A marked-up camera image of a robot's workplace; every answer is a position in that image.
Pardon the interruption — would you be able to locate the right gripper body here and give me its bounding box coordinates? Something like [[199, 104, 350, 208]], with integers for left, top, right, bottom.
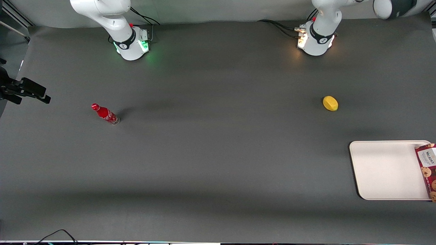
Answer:
[[0, 59, 21, 105]]

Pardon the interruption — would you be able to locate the red cookie box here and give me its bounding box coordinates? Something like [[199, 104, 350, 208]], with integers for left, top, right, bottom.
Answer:
[[415, 143, 436, 203]]

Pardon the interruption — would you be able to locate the beige plastic tray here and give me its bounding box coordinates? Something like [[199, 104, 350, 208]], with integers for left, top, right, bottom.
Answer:
[[349, 140, 434, 201]]

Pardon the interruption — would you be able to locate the red cola bottle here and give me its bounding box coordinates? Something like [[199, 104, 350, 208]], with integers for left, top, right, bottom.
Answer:
[[91, 103, 121, 126]]

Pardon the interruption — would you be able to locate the yellow lemon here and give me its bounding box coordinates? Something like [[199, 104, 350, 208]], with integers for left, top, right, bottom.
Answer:
[[322, 96, 339, 112]]

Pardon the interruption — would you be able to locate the aluminium frame rail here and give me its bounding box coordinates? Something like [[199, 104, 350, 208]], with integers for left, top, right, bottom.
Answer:
[[0, 0, 35, 43]]

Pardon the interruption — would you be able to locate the black right arm base cable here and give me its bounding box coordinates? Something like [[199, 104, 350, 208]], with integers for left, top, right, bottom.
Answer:
[[108, 6, 161, 44]]

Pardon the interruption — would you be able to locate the black arm base cable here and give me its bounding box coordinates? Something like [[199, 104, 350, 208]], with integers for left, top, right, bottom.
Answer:
[[108, 6, 161, 44], [257, 10, 319, 38]]

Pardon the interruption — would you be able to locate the black cable at table edge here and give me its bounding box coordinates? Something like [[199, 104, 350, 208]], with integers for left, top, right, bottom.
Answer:
[[33, 229, 79, 245]]

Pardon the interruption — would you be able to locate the black left arm base cable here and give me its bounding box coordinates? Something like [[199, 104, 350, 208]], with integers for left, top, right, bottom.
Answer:
[[257, 10, 319, 38]]

